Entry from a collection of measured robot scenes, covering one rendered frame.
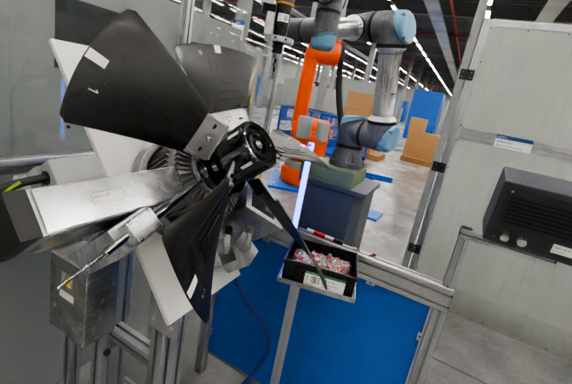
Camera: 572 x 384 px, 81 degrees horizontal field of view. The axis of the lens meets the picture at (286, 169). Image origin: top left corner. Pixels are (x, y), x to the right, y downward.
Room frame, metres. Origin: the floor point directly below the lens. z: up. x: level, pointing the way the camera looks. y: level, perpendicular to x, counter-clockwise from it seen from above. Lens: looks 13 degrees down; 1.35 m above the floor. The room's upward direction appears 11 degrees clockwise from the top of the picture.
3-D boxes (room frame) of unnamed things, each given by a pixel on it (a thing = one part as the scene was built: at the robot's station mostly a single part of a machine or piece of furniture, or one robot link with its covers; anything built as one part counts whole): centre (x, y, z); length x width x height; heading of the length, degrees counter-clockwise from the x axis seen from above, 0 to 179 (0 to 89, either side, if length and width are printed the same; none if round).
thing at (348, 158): (1.50, -0.26, 1.11); 0.15 x 0.15 x 0.10
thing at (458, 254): (0.94, -0.56, 0.96); 0.03 x 0.03 x 0.20; 65
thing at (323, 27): (1.09, -0.03, 1.54); 0.11 x 0.08 x 0.11; 47
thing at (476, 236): (0.89, -0.65, 1.04); 0.24 x 0.03 x 0.03; 65
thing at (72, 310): (0.77, 0.47, 0.73); 0.15 x 0.09 x 0.22; 65
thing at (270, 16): (0.83, 0.08, 1.50); 0.09 x 0.07 x 0.10; 100
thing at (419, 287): (1.12, -0.17, 0.82); 0.90 x 0.04 x 0.08; 65
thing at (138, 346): (0.80, 0.33, 0.56); 0.19 x 0.04 x 0.04; 65
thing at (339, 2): (1.08, -0.04, 1.64); 0.11 x 0.08 x 0.09; 155
